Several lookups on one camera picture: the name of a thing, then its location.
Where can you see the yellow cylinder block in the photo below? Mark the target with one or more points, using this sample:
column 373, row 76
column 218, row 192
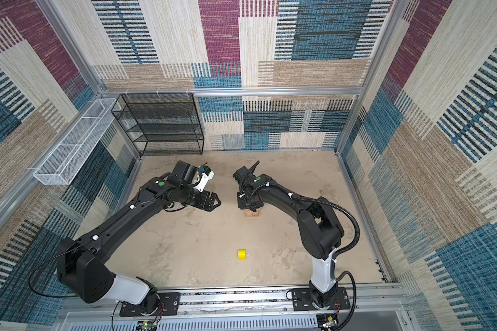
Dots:
column 242, row 254

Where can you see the black wire mesh shelf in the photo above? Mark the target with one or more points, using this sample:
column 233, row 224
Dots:
column 161, row 124

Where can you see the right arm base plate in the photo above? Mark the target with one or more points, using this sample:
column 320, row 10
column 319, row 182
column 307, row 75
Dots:
column 305, row 299

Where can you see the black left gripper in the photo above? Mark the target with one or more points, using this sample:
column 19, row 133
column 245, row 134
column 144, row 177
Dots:
column 203, row 204

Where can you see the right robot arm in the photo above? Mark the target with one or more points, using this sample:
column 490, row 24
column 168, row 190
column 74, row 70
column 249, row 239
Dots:
column 321, row 232

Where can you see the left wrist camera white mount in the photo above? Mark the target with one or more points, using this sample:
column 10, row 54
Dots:
column 204, row 175

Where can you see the white wire mesh basket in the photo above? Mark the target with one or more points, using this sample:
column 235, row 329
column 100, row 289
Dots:
column 68, row 157

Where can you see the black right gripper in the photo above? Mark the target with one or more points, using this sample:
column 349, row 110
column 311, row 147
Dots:
column 241, row 204

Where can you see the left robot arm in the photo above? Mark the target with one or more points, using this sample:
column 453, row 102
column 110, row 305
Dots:
column 81, row 262

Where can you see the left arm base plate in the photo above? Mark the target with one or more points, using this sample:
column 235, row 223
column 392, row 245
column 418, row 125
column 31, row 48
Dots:
column 167, row 303

